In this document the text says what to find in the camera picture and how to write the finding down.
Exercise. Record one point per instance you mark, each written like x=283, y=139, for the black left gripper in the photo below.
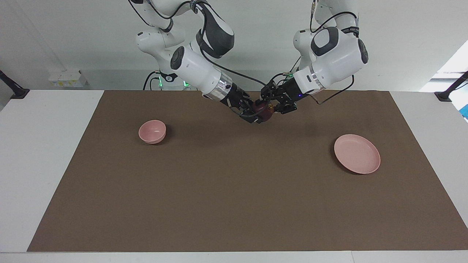
x=294, y=93

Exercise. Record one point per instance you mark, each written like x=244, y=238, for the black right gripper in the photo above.
x=236, y=98

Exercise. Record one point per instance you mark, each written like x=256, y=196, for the dark red apple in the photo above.
x=264, y=112

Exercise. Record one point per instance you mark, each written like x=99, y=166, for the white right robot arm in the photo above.
x=197, y=69

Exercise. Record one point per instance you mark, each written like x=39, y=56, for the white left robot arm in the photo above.
x=336, y=58

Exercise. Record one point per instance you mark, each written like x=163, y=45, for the pink plate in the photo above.
x=356, y=153

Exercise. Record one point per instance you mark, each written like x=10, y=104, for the pink bowl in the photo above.
x=151, y=131

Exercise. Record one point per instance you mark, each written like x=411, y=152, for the brown table mat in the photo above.
x=234, y=182

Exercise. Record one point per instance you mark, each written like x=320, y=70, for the white power strip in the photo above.
x=67, y=79

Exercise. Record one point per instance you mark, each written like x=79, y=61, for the blue object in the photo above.
x=465, y=111

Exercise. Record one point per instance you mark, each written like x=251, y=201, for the black clamp mount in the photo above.
x=19, y=93
x=444, y=96

